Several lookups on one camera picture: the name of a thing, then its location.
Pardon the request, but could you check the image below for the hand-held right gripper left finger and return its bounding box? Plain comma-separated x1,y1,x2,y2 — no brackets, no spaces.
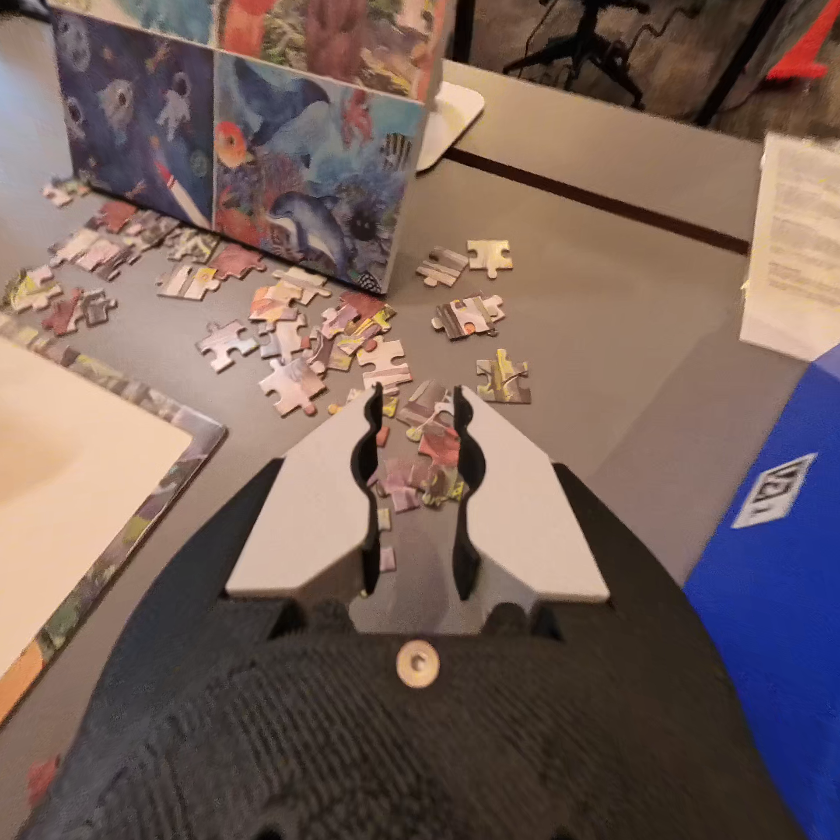
225,382,386,616

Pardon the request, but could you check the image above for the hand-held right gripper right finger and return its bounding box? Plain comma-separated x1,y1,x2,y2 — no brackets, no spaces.
451,385,613,635

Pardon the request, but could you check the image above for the puzzle frame tray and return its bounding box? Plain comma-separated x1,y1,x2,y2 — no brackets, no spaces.
0,314,228,728

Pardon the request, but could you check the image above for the black metal leg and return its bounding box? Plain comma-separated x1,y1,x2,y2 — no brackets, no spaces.
694,0,790,127

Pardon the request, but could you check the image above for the red object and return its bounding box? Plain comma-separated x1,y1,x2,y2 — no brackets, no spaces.
766,0,840,82

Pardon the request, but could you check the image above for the pile of jigsaw pieces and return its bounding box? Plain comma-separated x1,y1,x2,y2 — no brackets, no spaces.
0,174,534,573

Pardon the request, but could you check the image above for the illustrated puzzle box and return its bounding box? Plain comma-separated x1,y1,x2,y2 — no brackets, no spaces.
49,0,455,295

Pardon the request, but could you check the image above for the black office chair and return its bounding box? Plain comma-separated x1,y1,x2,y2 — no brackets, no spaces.
501,0,648,110

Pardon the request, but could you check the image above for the blue plastic bin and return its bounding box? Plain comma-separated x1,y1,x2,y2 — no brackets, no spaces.
682,341,840,840

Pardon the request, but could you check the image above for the printed paper sheet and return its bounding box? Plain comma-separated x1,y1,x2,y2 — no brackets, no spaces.
739,131,840,363

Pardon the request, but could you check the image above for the white stand base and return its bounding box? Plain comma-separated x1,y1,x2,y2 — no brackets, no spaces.
415,81,487,174

